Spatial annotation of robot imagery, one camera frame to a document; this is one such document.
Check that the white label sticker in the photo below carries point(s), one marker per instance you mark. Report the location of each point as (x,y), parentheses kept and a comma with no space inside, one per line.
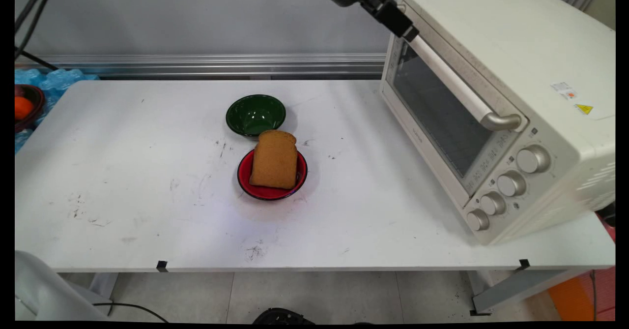
(564,90)

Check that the black tape piece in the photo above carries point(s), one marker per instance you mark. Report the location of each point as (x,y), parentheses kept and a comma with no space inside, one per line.
(524,264)
(162,266)

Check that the large silver oven knob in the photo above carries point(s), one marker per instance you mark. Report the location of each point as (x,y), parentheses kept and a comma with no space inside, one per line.
(533,159)

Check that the white rounded plastic object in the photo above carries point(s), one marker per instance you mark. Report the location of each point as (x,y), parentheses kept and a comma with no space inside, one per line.
(44,289)

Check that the dark brown bowl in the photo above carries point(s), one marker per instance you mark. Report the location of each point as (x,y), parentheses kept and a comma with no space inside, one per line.
(38,104)

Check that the grey table leg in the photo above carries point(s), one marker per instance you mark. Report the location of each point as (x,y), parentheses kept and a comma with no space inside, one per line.
(521,287)
(103,289)

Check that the cream toaster oven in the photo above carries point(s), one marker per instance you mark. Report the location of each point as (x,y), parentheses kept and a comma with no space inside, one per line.
(516,48)

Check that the small silver oven knob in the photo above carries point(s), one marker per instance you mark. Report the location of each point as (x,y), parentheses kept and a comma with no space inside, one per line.
(477,220)

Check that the dark green bowl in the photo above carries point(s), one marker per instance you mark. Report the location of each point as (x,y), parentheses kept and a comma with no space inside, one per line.
(255,115)

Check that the aluminium rail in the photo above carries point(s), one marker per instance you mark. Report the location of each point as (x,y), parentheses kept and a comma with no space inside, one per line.
(221,66)

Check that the red plate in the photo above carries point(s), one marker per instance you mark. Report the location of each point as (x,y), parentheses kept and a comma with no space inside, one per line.
(245,179)

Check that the yellow warning sticker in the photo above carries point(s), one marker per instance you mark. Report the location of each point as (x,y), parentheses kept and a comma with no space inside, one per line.
(584,108)

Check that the orange fruit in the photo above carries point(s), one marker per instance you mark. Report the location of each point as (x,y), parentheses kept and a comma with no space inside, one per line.
(22,107)

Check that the black object on floor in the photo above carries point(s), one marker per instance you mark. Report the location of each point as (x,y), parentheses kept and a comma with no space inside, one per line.
(282,316)

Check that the orange box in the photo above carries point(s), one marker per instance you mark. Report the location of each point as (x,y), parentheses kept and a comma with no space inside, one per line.
(570,299)

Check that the brown bread slice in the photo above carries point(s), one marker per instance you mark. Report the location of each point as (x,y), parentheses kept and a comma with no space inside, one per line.
(275,162)

